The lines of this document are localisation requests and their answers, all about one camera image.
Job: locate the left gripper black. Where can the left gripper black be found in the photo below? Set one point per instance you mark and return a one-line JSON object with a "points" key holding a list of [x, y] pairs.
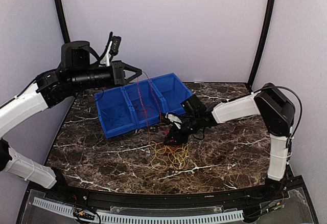
{"points": [[118, 67]]}

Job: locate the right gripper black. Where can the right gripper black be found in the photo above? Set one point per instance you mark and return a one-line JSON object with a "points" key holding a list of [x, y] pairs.
{"points": [[180, 138]]}

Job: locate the blue three-compartment plastic bin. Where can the blue three-compartment plastic bin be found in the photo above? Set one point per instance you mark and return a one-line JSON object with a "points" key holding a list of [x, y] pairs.
{"points": [[138, 105]]}

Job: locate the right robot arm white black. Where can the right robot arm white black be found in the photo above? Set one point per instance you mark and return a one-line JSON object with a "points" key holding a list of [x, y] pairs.
{"points": [[270, 103]]}

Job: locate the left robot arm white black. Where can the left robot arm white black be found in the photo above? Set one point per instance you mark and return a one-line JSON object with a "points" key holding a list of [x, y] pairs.
{"points": [[81, 68]]}

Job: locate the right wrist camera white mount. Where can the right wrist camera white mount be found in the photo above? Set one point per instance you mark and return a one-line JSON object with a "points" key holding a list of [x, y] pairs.
{"points": [[174, 119]]}

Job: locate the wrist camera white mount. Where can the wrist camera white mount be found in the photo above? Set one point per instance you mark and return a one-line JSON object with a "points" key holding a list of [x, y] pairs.
{"points": [[174, 119], [111, 49]]}

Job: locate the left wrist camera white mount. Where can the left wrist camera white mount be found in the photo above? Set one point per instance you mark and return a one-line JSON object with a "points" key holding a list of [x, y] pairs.
{"points": [[111, 49]]}

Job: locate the black curved front rail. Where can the black curved front rail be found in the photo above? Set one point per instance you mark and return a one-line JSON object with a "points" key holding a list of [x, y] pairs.
{"points": [[227, 199]]}

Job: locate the right black frame post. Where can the right black frame post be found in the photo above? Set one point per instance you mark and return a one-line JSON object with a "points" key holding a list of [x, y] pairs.
{"points": [[261, 44]]}

